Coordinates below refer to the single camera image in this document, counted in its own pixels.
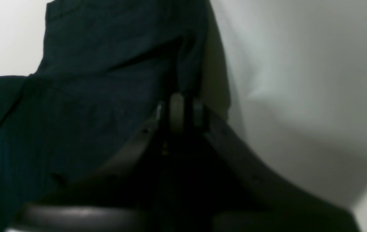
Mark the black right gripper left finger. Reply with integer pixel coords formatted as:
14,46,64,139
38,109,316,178
6,93,185,232

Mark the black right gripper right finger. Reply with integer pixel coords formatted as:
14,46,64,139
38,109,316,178
191,99,360,232

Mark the black T-shirt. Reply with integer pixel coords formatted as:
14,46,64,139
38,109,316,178
0,0,231,232

